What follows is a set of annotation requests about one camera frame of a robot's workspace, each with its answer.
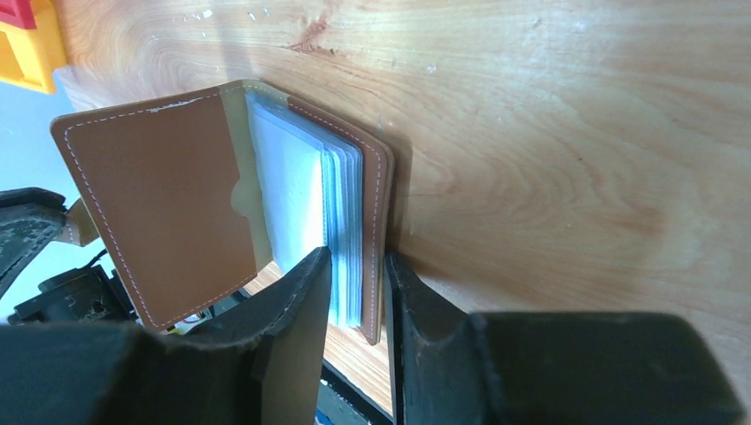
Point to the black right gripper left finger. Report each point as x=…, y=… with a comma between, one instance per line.
x=258, y=363

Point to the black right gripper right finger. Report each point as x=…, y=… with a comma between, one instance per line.
x=452, y=367

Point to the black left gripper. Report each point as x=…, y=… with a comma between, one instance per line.
x=30, y=219

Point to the brown leather card holder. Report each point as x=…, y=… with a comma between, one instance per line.
x=193, y=195

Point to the yellow plastic bin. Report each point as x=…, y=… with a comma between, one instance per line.
x=29, y=57

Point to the red plastic bin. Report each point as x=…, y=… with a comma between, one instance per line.
x=17, y=13

